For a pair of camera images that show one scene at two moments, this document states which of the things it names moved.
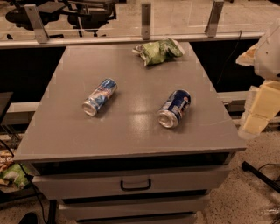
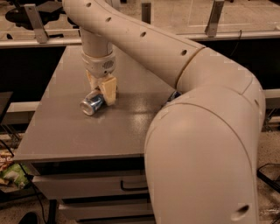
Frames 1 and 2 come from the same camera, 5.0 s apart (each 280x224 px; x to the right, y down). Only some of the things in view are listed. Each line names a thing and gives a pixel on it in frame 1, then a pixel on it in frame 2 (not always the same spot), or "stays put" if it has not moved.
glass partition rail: [129, 41] stays put
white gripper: [270, 58] to [98, 66]
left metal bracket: [36, 20] stays put
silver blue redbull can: [99, 96] stays put
